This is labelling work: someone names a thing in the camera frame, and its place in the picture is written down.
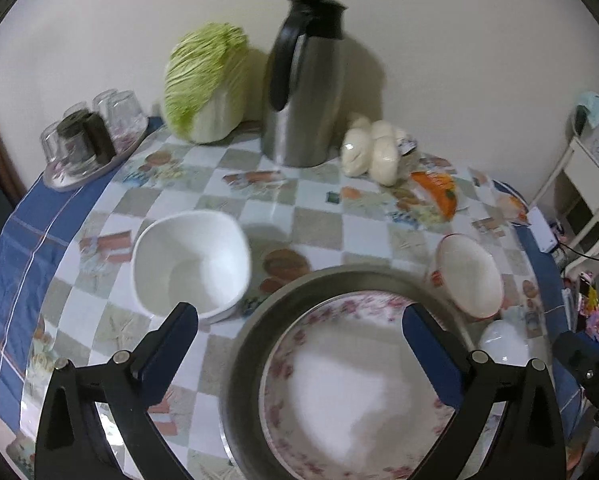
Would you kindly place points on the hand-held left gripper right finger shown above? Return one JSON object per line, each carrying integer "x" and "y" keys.
{"x": 432, "y": 360}

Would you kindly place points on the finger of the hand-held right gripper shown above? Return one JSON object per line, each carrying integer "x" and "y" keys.
{"x": 582, "y": 362}

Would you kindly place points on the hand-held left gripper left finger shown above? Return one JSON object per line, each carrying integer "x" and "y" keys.
{"x": 172, "y": 355}

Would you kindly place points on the light blue bowl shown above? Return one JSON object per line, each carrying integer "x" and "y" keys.
{"x": 502, "y": 342}

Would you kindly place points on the grey metal pan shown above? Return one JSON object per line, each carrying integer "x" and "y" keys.
{"x": 249, "y": 340}

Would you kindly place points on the small white bowl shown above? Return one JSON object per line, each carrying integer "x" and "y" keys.
{"x": 194, "y": 270}

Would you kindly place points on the strawberry print bowl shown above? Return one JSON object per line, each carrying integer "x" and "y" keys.
{"x": 472, "y": 275}

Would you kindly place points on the pink floral round plate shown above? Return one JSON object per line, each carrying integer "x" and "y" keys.
{"x": 339, "y": 390}

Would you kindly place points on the white power box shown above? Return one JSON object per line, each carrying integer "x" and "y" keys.
{"x": 542, "y": 230}

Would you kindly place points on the clear orange snack packet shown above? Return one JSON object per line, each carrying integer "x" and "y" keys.
{"x": 512, "y": 207}

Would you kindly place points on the blue tablecloth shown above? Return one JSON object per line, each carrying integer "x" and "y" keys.
{"x": 24, "y": 245}

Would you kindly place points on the cup tray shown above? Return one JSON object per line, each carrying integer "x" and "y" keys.
{"x": 79, "y": 177}

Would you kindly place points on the white shelf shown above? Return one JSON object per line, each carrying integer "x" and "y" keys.
{"x": 582, "y": 157}

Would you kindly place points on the bag of steamed buns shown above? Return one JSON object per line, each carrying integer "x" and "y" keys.
{"x": 379, "y": 155}

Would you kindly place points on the clear glass cup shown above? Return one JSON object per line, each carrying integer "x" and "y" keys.
{"x": 127, "y": 115}
{"x": 54, "y": 142}

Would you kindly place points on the teal cloth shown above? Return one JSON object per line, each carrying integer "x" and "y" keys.
{"x": 597, "y": 105}

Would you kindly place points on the stainless steel thermos jug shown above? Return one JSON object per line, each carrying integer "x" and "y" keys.
{"x": 299, "y": 110}

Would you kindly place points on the napa cabbage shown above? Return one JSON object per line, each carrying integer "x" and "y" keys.
{"x": 204, "y": 80}

